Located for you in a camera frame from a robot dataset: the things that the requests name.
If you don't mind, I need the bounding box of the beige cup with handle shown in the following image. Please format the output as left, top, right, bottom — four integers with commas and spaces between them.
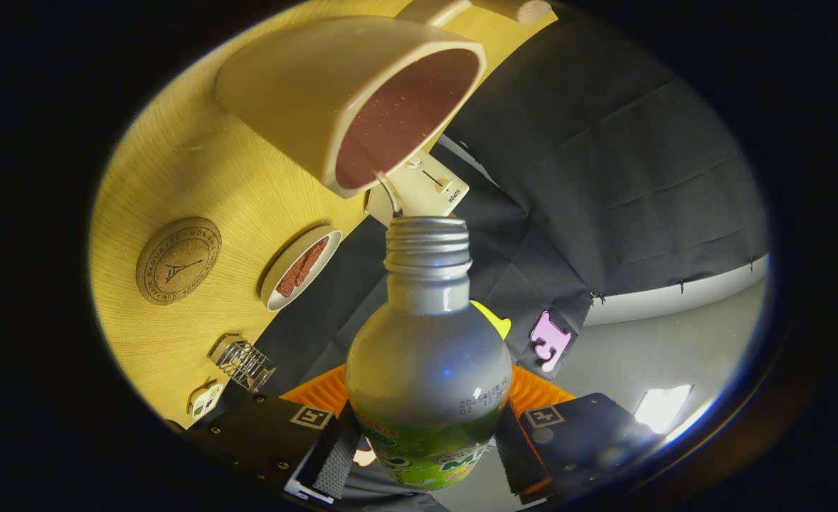
214, 0, 555, 198

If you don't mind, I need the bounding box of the small white plate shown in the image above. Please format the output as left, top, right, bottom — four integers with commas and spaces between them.
260, 226, 343, 312

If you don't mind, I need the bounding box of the white divided grain dish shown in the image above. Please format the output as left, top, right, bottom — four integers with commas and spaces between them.
189, 380, 224, 420

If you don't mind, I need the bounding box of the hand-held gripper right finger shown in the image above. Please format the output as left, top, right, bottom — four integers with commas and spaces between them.
494, 364, 665, 502

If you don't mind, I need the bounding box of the silver green juice bottle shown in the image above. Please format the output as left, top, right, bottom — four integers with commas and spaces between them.
344, 217, 514, 491

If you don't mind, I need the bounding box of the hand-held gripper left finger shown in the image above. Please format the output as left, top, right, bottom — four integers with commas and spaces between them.
166, 364, 363, 506

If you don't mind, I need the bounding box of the round cork coaster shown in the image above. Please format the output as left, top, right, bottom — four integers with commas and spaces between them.
135, 217, 223, 306

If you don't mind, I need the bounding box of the wire mesh basket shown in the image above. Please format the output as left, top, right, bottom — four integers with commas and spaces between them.
209, 334, 277, 393

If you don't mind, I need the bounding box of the white toaster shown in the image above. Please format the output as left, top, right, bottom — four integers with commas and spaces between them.
364, 151, 470, 227

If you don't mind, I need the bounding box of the wooden table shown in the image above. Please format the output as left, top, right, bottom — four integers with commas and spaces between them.
90, 0, 558, 431

